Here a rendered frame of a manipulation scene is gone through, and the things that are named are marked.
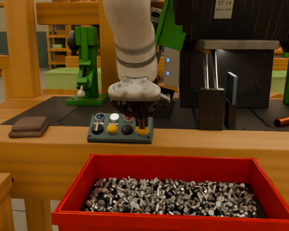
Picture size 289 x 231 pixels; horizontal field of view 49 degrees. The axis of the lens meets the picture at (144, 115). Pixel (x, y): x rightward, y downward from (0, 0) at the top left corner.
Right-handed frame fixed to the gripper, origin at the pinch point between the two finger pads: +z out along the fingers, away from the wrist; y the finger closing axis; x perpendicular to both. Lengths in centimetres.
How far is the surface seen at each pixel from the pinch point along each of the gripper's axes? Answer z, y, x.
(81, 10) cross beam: 16, 32, -73
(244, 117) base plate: 20.5, -28.6, -19.3
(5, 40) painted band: 607, 594, -867
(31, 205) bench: 83, 58, -16
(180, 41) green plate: 0.0, -8.7, -29.4
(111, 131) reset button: 2.7, 7.0, 1.0
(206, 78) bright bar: 3.4, -15.5, -17.8
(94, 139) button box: 3.9, 10.9, 2.5
